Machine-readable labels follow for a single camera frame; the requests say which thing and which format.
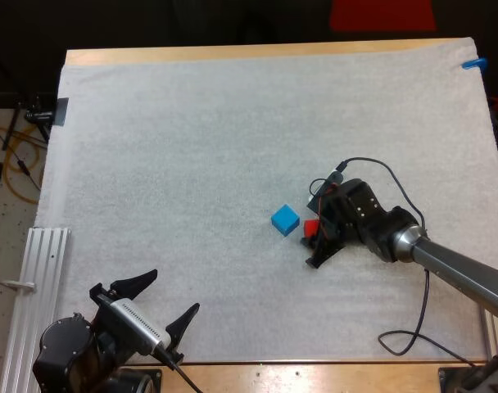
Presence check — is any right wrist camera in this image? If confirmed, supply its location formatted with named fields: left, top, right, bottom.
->
left=308, top=169, right=346, bottom=206

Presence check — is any small white bracket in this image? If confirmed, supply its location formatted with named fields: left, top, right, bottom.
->
left=0, top=278, right=38, bottom=292

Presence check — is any ribbed aluminium rail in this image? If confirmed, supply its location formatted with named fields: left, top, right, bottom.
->
left=0, top=227, right=72, bottom=393
left=483, top=309, right=498, bottom=364

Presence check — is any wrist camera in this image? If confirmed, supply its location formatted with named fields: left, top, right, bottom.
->
left=308, top=169, right=346, bottom=206
left=98, top=297, right=173, bottom=355

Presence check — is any black camera cable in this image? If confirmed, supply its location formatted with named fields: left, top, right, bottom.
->
left=155, top=345, right=206, bottom=393
left=337, top=157, right=478, bottom=368

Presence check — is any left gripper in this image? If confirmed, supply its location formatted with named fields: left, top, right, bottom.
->
left=88, top=269, right=201, bottom=366

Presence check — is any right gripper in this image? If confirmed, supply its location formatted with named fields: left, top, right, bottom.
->
left=300, top=178, right=394, bottom=269

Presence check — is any blue clip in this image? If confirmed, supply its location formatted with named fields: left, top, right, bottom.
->
left=460, top=56, right=488, bottom=71

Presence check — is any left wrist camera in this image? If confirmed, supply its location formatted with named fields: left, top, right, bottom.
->
left=98, top=297, right=173, bottom=355

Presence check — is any dark clamp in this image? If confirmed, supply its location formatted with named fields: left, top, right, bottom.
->
left=25, top=97, right=70, bottom=127

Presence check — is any black left camera cable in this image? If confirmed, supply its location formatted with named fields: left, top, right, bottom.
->
left=155, top=345, right=206, bottom=393

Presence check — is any blue cube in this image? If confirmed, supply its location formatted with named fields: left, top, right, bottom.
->
left=270, top=203, right=301, bottom=237

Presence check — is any black right camera cable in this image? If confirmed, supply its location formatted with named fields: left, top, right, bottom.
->
left=337, top=157, right=478, bottom=368

